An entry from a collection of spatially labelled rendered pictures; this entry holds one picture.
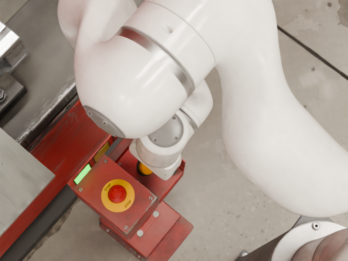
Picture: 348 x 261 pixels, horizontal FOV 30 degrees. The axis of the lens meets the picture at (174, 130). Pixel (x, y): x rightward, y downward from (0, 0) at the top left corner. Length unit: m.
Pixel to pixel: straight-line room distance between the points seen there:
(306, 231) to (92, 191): 0.48
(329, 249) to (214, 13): 0.42
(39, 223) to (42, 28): 0.90
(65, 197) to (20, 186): 0.96
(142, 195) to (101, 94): 0.80
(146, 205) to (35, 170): 0.30
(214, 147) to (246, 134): 1.56
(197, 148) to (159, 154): 1.19
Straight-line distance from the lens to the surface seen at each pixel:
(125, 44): 0.64
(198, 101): 1.08
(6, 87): 1.37
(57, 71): 1.40
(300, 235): 1.19
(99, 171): 1.43
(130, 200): 1.41
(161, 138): 1.04
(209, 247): 2.18
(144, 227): 2.06
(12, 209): 1.21
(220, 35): 0.66
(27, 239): 2.18
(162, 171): 1.22
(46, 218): 2.17
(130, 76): 0.62
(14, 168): 1.23
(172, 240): 2.17
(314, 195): 0.72
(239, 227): 2.20
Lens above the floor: 2.17
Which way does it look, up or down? 75 degrees down
